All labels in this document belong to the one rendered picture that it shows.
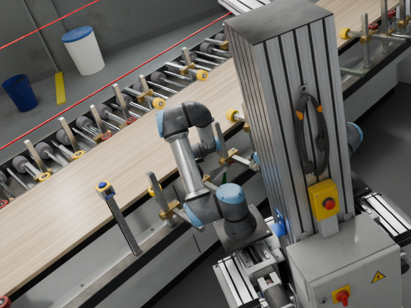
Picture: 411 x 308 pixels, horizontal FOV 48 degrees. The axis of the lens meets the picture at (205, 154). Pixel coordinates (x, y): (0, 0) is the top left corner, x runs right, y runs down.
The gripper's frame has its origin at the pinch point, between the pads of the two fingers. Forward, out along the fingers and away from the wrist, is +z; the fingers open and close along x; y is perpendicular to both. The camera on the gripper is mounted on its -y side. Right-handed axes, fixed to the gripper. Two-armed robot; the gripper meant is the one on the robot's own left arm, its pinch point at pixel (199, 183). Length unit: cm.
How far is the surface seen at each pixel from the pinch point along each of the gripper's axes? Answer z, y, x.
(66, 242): 0, 60, -55
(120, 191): 0, 17, -48
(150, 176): -20.0, 19.8, -14.4
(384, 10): -17, -189, 66
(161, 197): -3.5, 19.2, -14.3
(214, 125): -22.3, -26.1, 3.4
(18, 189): 18, 16, -159
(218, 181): 13.5, -16.2, 0.2
